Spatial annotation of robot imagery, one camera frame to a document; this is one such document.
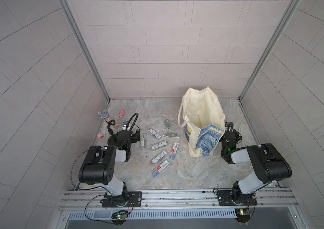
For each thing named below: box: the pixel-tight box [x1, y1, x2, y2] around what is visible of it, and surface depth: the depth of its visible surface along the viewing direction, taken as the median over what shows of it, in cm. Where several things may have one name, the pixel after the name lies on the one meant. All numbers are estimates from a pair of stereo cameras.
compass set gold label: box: [148, 127, 162, 139], surface depth 96 cm
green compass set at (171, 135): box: [162, 132, 181, 139], surface depth 96 cm
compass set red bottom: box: [151, 159, 170, 178], surface depth 82 cm
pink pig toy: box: [118, 108, 126, 118], surface depth 107 cm
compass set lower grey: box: [151, 150, 168, 164], surface depth 86 cm
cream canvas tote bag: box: [178, 86, 226, 158], surface depth 86 cm
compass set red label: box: [168, 141, 180, 161], surface depth 88 cm
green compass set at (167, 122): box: [163, 118, 171, 130], surface depth 103 cm
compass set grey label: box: [151, 141, 168, 150], surface depth 91 cm
